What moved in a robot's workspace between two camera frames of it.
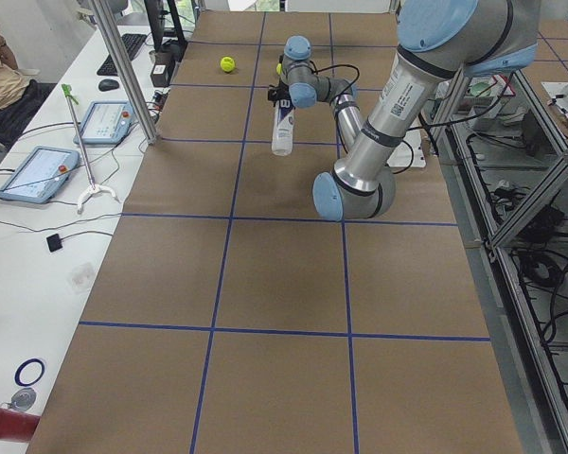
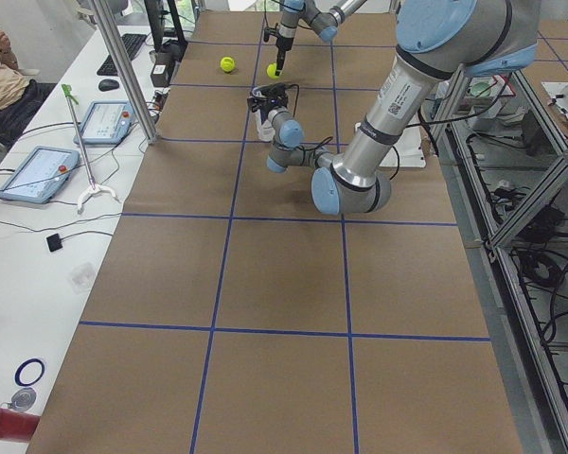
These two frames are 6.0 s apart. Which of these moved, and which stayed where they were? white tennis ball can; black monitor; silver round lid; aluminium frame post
Moved: white tennis ball can
Stayed: silver round lid; aluminium frame post; black monitor
